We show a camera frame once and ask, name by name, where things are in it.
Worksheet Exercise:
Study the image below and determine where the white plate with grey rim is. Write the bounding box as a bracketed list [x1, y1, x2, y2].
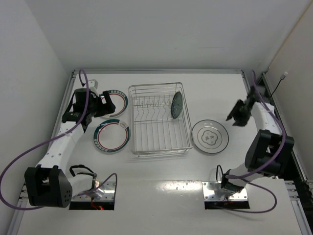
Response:
[192, 119, 229, 154]

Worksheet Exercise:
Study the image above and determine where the small blue patterned plate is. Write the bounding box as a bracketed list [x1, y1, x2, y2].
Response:
[171, 92, 183, 119]

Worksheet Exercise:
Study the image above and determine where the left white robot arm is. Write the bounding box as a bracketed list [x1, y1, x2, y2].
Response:
[24, 88, 115, 208]

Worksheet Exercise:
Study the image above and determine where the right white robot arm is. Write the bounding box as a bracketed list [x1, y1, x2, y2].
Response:
[220, 87, 294, 194]

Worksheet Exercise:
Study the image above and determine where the far green red rimmed plate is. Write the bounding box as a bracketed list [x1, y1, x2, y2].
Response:
[102, 90, 129, 119]

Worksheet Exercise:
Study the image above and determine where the green red rimmed plate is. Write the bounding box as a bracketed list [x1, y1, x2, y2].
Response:
[102, 90, 129, 119]
[93, 119, 130, 154]

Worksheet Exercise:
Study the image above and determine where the near green red rimmed plate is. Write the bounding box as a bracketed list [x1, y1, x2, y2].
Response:
[93, 119, 130, 154]

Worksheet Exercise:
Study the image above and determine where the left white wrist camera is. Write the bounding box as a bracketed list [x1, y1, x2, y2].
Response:
[88, 79, 99, 97]

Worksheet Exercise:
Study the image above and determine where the black wall cable with plug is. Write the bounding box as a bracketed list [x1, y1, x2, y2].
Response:
[268, 71, 289, 98]

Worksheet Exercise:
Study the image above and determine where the metal wire dish rack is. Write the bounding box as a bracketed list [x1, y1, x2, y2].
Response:
[129, 82, 194, 158]

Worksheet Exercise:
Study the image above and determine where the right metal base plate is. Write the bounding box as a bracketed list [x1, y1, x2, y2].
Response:
[202, 181, 248, 202]

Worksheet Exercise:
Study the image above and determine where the metal base plate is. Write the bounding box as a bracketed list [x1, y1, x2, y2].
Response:
[71, 181, 116, 202]
[202, 181, 248, 202]

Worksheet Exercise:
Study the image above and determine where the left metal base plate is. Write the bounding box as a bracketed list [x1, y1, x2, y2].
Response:
[71, 181, 116, 202]

